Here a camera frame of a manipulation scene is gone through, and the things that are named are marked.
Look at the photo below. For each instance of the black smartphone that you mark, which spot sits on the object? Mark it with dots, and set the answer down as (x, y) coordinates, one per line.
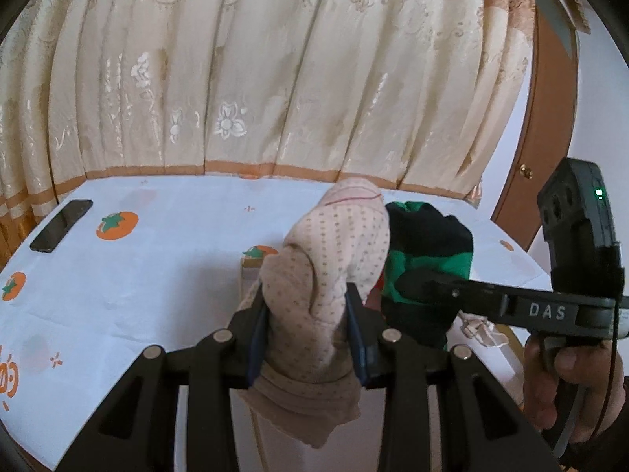
(61, 226)

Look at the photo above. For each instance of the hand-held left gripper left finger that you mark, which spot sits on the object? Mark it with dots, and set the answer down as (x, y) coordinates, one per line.
(256, 344)

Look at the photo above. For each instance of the wooden door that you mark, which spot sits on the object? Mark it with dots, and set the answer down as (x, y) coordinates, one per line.
(540, 108)

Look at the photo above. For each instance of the white underwear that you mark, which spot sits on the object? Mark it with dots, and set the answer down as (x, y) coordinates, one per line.
(479, 332)

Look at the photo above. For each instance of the cream floral curtain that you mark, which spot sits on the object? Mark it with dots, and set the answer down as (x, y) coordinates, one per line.
(245, 59)

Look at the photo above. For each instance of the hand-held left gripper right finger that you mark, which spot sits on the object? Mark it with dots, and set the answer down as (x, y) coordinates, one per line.
(356, 334)

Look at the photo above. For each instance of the brass door latch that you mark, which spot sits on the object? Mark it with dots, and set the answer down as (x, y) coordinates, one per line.
(527, 171)

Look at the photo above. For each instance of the person's right forearm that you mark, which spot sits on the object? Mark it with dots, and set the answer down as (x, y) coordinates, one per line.
(609, 452)

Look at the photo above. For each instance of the person's right hand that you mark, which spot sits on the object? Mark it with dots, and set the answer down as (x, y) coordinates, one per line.
(597, 378)

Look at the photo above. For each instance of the green and black underwear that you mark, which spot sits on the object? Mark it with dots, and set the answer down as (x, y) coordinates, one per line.
(427, 241)

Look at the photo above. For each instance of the white persimmon print tablecloth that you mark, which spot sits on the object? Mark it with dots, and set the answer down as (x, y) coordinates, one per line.
(172, 280)

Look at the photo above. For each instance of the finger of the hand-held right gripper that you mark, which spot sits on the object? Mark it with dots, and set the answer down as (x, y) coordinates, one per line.
(442, 287)

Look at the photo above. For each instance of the pink dotted sock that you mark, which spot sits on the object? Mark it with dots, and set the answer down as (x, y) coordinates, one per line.
(324, 255)

